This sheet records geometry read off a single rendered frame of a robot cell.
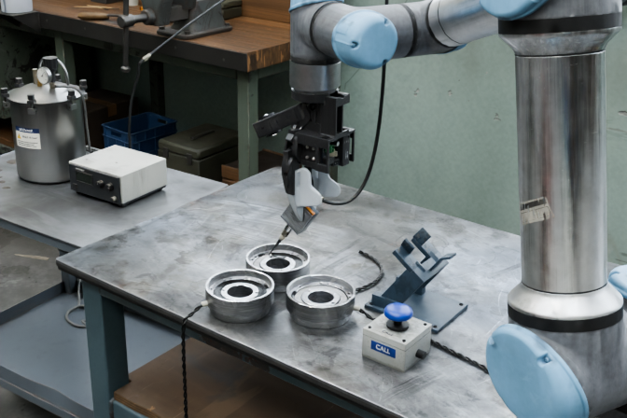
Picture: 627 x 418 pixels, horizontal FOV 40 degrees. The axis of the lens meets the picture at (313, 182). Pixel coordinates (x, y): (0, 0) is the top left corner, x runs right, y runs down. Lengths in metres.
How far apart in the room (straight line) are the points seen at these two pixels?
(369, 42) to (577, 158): 0.38
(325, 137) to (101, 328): 0.55
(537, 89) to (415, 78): 2.19
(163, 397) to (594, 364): 0.90
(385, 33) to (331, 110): 0.17
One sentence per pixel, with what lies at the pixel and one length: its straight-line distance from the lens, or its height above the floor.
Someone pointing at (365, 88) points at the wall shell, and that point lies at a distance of 3.16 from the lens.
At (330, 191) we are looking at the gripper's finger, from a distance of 1.37.
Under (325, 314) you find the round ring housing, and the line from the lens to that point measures 1.29.
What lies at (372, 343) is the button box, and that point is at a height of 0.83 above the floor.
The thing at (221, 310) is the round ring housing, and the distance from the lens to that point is 1.31.
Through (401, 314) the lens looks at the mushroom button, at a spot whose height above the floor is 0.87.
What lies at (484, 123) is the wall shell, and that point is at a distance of 2.94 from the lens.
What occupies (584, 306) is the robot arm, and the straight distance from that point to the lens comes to 0.90.
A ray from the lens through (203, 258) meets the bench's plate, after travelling 1.52.
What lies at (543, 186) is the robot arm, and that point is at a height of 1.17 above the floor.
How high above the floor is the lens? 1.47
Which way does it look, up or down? 21 degrees down
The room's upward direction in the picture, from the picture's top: 1 degrees clockwise
